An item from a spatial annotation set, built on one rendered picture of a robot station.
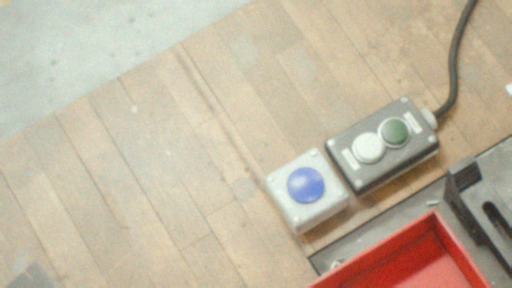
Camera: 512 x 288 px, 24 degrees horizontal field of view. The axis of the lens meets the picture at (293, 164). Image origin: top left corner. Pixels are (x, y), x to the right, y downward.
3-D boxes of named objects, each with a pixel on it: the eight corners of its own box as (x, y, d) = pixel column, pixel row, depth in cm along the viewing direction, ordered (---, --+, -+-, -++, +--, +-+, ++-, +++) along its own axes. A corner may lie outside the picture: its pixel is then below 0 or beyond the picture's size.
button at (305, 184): (280, 184, 127) (278, 178, 125) (312, 165, 127) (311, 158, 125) (299, 214, 125) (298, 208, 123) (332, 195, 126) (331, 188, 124)
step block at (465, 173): (442, 198, 127) (447, 167, 118) (465, 184, 127) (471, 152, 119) (477, 247, 124) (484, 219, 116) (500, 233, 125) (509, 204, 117)
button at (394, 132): (375, 134, 128) (375, 126, 126) (398, 120, 128) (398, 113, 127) (390, 155, 127) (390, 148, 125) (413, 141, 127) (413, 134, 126)
